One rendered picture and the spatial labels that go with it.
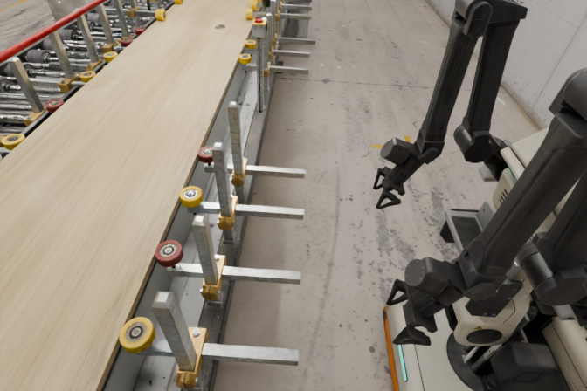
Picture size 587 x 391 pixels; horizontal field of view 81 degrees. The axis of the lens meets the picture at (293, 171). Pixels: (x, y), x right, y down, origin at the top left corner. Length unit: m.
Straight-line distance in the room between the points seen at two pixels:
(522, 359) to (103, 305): 1.20
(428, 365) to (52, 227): 1.51
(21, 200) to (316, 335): 1.43
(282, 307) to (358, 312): 0.42
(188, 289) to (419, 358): 1.00
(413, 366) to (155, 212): 1.20
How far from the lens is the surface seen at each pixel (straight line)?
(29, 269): 1.28
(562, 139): 0.58
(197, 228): 0.93
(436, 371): 1.73
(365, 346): 1.99
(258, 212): 1.29
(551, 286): 0.80
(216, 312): 1.24
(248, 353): 1.04
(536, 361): 1.35
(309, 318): 2.00
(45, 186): 1.54
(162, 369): 1.29
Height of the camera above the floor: 1.80
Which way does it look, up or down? 41 degrees down
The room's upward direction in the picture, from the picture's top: 3 degrees clockwise
